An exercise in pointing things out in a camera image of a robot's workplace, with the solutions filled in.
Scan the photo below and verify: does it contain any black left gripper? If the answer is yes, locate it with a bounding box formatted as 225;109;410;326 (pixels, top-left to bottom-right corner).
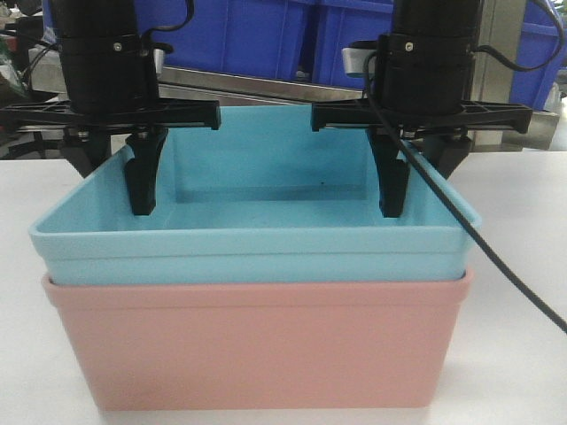
0;35;221;218

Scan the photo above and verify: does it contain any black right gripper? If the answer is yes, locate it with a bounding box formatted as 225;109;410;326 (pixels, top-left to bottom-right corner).
311;33;531;218

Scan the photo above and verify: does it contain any light blue plastic box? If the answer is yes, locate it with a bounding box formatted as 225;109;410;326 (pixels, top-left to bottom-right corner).
29;106;472;285

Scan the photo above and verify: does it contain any pink plastic box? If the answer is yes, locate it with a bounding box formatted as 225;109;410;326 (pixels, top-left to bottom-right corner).
43;274;471;411

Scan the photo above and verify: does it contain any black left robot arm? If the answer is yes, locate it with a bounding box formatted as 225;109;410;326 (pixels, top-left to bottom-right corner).
1;1;221;215

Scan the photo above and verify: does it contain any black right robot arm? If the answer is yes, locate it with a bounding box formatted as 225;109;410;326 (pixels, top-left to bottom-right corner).
50;1;532;218

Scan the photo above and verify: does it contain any stainless steel shelf rack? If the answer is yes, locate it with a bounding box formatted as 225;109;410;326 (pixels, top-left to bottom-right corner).
0;0;567;154

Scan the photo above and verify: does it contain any blue bin upper right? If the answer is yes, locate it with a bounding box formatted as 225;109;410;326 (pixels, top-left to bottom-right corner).
312;0;484;89

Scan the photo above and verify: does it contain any blue bin upper left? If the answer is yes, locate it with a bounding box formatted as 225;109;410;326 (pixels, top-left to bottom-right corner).
43;0;318;83

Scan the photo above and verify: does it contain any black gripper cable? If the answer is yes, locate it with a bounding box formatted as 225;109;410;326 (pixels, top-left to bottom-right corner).
361;0;567;334

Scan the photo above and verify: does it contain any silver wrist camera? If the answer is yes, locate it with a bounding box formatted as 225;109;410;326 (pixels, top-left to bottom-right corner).
341;40;377;78

